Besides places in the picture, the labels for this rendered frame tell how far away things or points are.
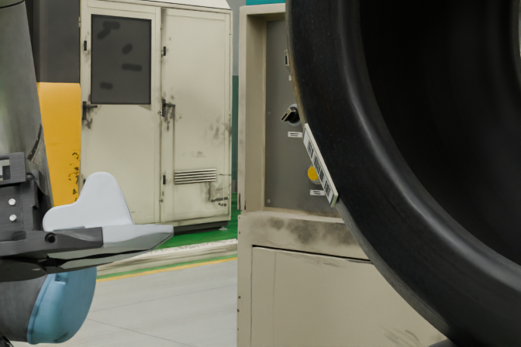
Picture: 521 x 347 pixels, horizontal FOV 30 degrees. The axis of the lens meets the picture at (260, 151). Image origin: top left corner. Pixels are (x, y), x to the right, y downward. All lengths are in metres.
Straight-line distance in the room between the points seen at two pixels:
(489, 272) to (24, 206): 0.33
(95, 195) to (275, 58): 1.06
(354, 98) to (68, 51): 5.74
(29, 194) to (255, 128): 1.06
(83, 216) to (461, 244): 0.27
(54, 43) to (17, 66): 5.31
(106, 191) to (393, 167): 0.21
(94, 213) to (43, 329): 0.39
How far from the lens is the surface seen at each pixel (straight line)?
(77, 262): 0.75
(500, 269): 0.65
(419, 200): 0.68
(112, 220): 0.72
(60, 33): 6.37
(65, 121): 6.36
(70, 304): 1.10
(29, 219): 0.72
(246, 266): 1.75
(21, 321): 1.10
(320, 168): 0.73
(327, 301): 1.65
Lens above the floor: 1.10
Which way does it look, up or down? 3 degrees down
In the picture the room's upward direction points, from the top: 1 degrees clockwise
